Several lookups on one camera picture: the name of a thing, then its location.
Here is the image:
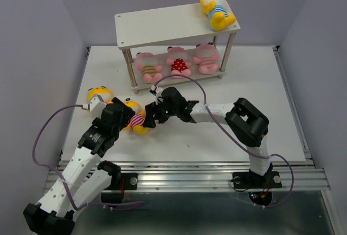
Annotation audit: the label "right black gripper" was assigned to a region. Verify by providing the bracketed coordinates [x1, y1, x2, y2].
[142, 97, 178, 129]

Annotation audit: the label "yellow toy red stripes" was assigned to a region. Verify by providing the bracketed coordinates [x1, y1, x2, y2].
[124, 97, 149, 135]

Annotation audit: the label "pink frog toy orange stripes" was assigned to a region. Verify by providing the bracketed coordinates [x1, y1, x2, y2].
[135, 53, 163, 84]

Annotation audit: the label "pink frog toy polka-dot dress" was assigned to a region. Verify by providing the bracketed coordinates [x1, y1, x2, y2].
[166, 46, 191, 79]

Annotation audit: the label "pink frog toy striped shirt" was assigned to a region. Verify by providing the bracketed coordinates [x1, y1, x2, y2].
[193, 42, 220, 75]

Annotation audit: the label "yellow toy blue striped shirt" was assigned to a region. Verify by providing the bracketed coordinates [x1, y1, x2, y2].
[200, 0, 236, 31]

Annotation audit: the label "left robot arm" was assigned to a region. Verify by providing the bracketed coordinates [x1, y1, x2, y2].
[23, 96, 145, 234]

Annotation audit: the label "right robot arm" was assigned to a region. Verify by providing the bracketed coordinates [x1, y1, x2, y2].
[151, 86, 271, 186]

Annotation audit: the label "white two-tier shelf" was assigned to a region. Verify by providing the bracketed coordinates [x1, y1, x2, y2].
[114, 3, 241, 94]

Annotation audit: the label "yellow toy pink stripes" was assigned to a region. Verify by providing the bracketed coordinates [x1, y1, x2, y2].
[87, 86, 113, 103]

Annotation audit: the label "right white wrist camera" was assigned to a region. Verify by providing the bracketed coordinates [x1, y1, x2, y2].
[150, 85, 164, 105]

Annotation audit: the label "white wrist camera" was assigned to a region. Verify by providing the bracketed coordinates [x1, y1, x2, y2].
[150, 85, 164, 105]
[82, 95, 106, 118]

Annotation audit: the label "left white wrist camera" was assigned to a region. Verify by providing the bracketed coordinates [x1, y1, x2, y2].
[82, 95, 106, 118]

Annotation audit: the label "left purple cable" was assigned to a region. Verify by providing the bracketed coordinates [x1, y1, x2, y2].
[32, 104, 145, 211]

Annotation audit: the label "purple cable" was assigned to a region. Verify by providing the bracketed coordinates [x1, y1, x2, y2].
[156, 74, 294, 209]
[32, 104, 145, 211]

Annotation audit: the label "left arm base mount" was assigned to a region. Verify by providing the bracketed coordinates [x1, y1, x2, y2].
[97, 161, 138, 191]

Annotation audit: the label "aluminium rail frame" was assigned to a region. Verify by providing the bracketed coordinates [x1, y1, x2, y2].
[31, 45, 344, 235]

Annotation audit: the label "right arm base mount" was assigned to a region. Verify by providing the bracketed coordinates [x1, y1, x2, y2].
[232, 171, 282, 190]

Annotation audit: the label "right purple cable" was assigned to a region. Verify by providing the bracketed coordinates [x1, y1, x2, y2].
[156, 74, 294, 209]

